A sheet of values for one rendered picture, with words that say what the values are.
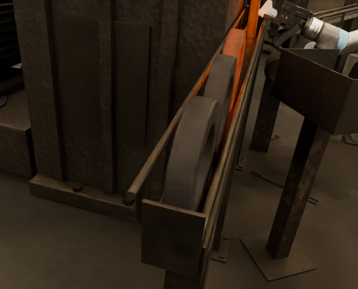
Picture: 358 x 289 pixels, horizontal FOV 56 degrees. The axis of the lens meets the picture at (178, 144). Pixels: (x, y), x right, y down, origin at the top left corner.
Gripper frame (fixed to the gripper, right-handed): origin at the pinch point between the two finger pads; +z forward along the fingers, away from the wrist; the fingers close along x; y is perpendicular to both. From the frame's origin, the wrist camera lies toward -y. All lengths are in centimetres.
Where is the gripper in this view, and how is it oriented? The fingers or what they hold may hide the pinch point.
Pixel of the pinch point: (255, 11)
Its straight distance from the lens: 140.0
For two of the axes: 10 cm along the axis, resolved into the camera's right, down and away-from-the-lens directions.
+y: 3.3, -7.9, -5.2
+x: -2.7, 4.5, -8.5
